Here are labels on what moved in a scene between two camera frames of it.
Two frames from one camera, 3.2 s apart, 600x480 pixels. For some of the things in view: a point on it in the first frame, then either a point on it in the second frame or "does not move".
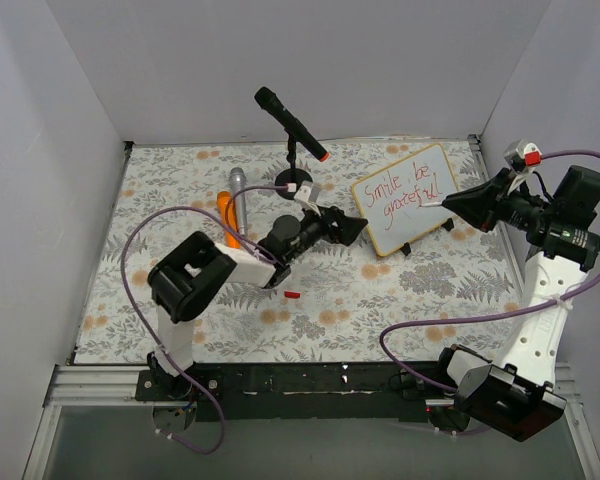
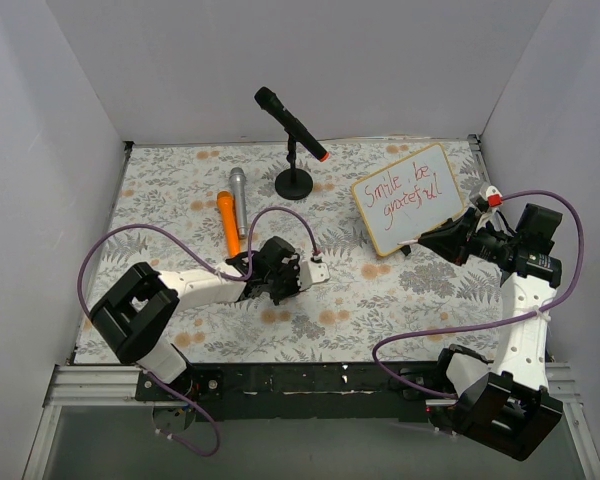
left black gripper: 331,223 -> 290,279
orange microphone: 227,211 does not move
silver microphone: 237,180 does not move
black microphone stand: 294,176 does not move
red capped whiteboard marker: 432,204 -> 415,240
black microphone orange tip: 271,103 does not move
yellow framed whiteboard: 391,199 does not move
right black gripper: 496,200 -> 462,240
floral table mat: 450,292 does not move
